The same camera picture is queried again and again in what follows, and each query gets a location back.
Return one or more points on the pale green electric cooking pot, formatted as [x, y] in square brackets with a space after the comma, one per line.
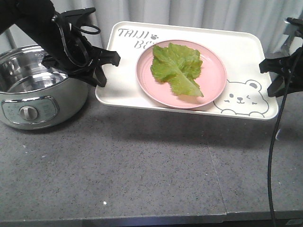
[33, 96]

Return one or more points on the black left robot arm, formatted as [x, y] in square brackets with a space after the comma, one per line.
[34, 18]

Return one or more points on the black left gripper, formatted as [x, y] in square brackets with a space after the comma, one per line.
[73, 53]

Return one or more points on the cream bear print tray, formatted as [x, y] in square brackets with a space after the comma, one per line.
[245, 94]

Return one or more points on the green lettuce leaf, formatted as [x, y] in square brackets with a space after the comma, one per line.
[179, 66]

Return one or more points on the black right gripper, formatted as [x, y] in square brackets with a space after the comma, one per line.
[292, 65]

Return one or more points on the white pleated curtain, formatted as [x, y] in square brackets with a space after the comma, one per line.
[263, 18]

